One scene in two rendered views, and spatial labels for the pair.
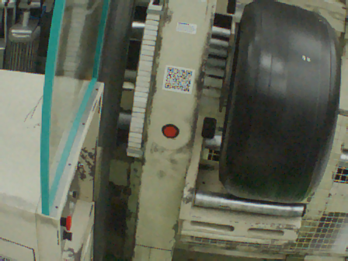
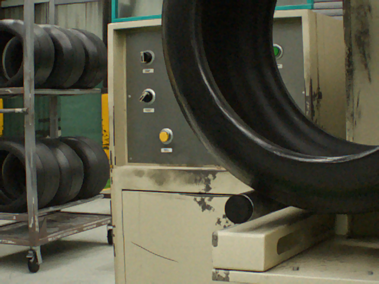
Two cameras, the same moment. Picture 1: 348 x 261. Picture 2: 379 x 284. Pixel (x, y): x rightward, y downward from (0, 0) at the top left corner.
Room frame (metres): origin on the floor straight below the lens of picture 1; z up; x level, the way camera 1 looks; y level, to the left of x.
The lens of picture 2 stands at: (2.26, -1.48, 1.06)
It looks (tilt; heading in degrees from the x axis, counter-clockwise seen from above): 3 degrees down; 117
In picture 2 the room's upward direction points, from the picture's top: 1 degrees counter-clockwise
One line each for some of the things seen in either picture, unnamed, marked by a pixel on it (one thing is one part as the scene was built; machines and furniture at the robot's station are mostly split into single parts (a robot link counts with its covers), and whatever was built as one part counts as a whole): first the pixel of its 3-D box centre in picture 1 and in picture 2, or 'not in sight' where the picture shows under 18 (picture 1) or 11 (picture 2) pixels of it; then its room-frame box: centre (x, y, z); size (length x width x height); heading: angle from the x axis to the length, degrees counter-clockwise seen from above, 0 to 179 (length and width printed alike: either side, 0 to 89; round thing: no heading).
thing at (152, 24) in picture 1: (146, 77); not in sight; (1.91, 0.09, 1.19); 0.05 x 0.04 x 0.48; 178
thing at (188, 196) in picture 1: (193, 166); not in sight; (1.95, -0.07, 0.90); 0.40 x 0.03 x 0.10; 178
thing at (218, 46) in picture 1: (199, 56); not in sight; (2.34, -0.04, 1.05); 0.20 x 0.15 x 0.30; 88
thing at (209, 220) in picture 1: (245, 220); (282, 232); (1.81, -0.24, 0.84); 0.36 x 0.09 x 0.06; 88
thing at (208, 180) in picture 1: (246, 203); (357, 258); (1.95, -0.25, 0.80); 0.37 x 0.36 x 0.02; 178
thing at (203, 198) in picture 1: (252, 204); (280, 195); (1.81, -0.25, 0.90); 0.35 x 0.05 x 0.05; 88
